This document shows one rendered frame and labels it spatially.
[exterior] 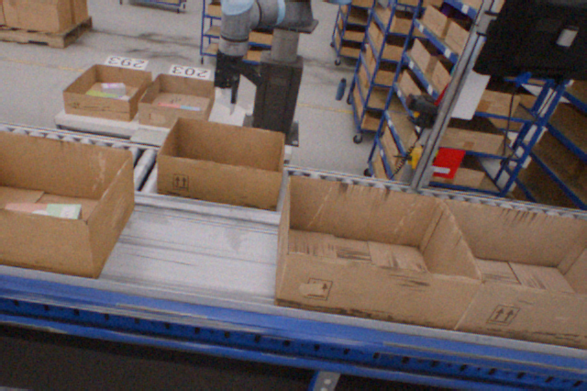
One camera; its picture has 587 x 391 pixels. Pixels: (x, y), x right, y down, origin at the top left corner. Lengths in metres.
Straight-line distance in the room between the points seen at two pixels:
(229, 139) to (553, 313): 1.11
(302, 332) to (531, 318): 0.48
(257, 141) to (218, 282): 0.74
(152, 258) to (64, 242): 0.21
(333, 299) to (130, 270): 0.45
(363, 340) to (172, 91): 1.65
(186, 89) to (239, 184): 0.97
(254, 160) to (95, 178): 0.66
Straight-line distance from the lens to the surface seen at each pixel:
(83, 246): 0.92
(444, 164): 1.85
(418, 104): 1.69
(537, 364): 1.07
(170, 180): 1.38
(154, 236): 1.09
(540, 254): 1.38
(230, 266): 1.02
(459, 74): 1.65
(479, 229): 1.25
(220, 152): 1.63
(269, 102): 1.83
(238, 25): 1.38
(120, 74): 2.29
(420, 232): 1.21
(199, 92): 2.21
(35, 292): 0.96
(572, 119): 3.21
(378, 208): 1.14
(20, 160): 1.25
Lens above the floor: 1.58
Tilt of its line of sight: 35 degrees down
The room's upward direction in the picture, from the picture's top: 10 degrees clockwise
